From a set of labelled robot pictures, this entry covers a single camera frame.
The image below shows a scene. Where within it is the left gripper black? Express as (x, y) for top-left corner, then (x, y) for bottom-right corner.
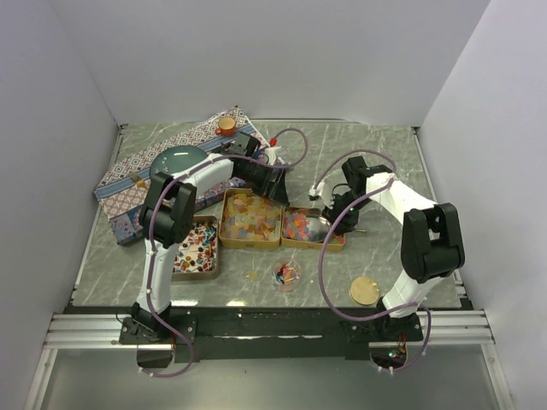
(238, 162), (289, 208)

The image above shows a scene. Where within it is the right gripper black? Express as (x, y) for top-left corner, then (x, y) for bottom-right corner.
(321, 191), (371, 237)

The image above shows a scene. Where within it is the metal candy scoop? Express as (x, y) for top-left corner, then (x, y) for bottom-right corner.
(298, 215), (368, 243)

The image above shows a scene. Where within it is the gold tin with popsicle candies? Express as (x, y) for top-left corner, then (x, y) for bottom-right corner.
(219, 188), (284, 250)

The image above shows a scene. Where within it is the gold tin with gummy candies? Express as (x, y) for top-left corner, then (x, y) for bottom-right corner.
(280, 207), (331, 250)

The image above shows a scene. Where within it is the gold tin with lollipops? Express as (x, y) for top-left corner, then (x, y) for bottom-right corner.
(172, 215), (220, 282)

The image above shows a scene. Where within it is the teal ceramic plate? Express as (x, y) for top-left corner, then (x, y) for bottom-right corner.
(150, 145), (208, 177)

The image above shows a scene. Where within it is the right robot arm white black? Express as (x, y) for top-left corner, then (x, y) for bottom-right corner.
(309, 150), (465, 341)

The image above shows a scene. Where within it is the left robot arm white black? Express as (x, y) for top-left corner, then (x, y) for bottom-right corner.
(131, 132), (291, 343)

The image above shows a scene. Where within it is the wooden jar lid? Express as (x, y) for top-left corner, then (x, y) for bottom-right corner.
(349, 277), (380, 306)

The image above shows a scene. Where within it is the clear glass jar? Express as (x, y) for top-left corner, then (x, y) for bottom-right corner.
(272, 258), (301, 292)

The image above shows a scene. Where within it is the orange cup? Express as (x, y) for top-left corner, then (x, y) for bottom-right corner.
(215, 116), (237, 137)

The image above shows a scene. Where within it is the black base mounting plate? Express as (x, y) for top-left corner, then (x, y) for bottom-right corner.
(119, 307), (425, 368)

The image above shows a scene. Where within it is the patterned placemat cloth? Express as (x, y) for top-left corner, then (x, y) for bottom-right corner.
(94, 107), (269, 245)

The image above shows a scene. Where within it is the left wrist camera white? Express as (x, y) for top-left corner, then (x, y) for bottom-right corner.
(262, 137), (286, 166)

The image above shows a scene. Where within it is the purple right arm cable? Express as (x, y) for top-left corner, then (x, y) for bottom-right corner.
(313, 149), (432, 372)

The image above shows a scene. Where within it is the aluminium rail frame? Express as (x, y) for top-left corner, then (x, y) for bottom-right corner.
(43, 311), (495, 349)

